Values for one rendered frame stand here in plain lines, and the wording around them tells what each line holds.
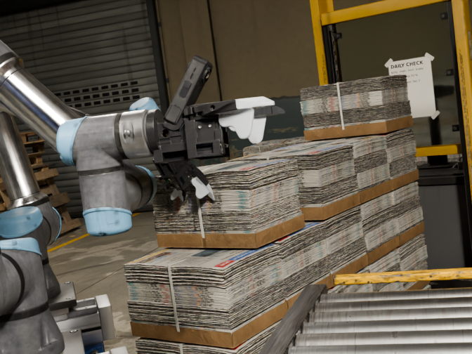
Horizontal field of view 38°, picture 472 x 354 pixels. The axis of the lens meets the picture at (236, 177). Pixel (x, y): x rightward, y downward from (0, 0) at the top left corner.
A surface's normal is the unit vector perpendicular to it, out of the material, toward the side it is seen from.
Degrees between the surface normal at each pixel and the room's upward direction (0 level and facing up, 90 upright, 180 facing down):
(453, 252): 90
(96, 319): 90
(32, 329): 73
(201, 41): 90
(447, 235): 90
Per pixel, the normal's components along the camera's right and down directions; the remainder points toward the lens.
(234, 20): -0.29, 0.13
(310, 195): -0.55, 0.15
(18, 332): 0.18, -0.24
